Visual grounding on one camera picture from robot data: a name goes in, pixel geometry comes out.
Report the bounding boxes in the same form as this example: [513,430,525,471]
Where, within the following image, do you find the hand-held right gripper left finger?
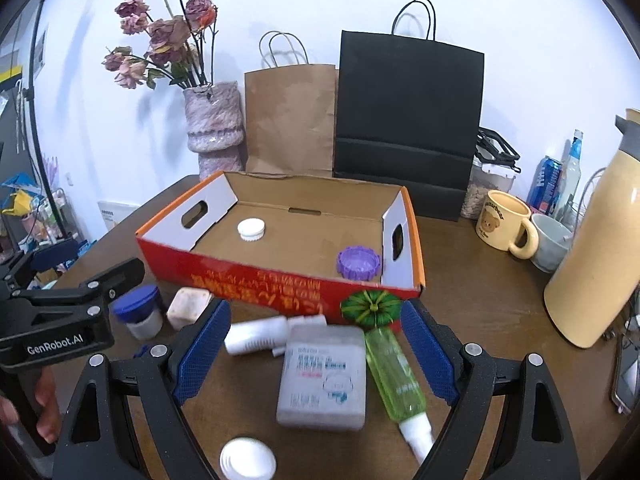
[52,299,232,480]

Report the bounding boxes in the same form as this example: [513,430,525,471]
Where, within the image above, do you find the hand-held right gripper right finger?
[400,299,583,480]

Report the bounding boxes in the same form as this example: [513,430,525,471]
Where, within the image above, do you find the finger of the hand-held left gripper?
[0,258,147,335]
[0,238,81,295]

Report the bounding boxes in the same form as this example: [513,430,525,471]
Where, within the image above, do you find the white jar with blue lid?
[111,285,165,341]

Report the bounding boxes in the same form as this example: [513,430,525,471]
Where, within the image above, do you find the green spray bottle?
[364,327,436,466]

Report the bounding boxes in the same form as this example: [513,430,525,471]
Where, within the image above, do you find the cream square plastic container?
[166,287,213,332]

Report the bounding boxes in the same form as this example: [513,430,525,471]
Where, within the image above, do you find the white tube bottle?
[223,314,328,358]

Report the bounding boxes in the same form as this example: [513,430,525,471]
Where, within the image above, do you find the red cardboard box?
[135,170,427,333]

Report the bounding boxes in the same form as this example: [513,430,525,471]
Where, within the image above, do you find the clear plastic packet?
[276,324,368,432]

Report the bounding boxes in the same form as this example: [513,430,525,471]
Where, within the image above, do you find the white round ribbed lid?
[219,437,277,480]

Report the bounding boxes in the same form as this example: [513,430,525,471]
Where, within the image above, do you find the person's left hand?
[0,372,62,445]

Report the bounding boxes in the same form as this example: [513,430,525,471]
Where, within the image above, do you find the cluttered storage rack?
[0,160,96,281]

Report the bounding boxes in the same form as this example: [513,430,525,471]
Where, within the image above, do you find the white printed carton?
[97,200,141,233]

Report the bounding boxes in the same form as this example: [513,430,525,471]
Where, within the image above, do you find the purple scalloped lid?
[336,246,382,282]

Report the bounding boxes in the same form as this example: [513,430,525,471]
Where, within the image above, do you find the small white capped jar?
[237,218,266,242]

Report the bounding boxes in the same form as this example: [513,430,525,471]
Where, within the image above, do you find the yellow bear mug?
[475,190,540,260]

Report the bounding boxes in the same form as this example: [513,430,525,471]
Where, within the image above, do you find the grey ceramic cup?
[530,213,573,273]

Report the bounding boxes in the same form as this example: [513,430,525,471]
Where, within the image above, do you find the glass jar with clip lid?
[460,127,521,221]

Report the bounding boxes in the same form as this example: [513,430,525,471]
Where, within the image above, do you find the pink speckled vase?
[182,81,247,181]

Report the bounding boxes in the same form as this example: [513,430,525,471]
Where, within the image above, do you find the cream thermos jug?
[543,108,640,349]

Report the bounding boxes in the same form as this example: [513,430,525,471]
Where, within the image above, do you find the smartphone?
[611,332,640,416]

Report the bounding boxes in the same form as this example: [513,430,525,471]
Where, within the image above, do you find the blue drink can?
[527,156,563,217]

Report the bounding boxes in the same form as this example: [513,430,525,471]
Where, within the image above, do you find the clear plastic bottle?
[555,129,586,231]

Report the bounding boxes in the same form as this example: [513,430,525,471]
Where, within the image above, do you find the brown paper bag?
[244,31,337,178]

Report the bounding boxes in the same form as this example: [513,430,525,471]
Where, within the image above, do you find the black paper bag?
[332,0,485,222]

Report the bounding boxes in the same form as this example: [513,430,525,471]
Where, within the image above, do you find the dried pink flowers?
[102,0,221,92]

